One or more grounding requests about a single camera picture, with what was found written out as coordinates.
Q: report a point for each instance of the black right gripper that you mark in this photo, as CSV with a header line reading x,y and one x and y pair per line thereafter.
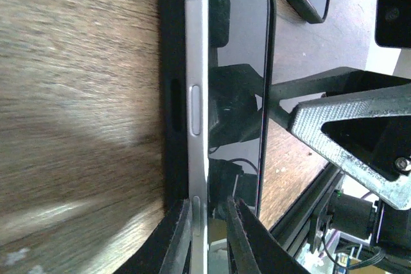
x,y
363,133

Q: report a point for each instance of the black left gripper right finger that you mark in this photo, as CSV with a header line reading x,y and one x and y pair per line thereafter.
x,y
251,247

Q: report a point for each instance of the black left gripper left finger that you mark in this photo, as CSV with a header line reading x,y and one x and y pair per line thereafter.
x,y
168,248

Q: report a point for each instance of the white phone black screen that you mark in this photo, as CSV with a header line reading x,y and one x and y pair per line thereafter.
x,y
229,55

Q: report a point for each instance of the small black phone case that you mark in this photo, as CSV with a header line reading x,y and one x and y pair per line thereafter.
x,y
173,80

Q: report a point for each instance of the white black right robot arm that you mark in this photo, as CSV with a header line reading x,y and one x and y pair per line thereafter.
x,y
374,228

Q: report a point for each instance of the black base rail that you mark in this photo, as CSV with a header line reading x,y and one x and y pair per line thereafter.
x,y
291,231

